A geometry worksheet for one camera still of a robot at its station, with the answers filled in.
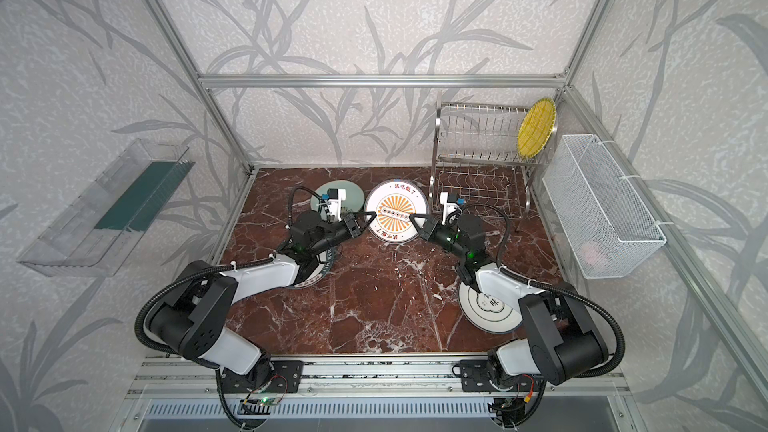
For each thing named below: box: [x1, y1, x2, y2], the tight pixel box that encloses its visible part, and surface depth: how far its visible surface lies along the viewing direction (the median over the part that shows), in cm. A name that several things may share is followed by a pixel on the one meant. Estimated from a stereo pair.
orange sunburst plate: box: [365, 178, 429, 244], surface depth 84 cm
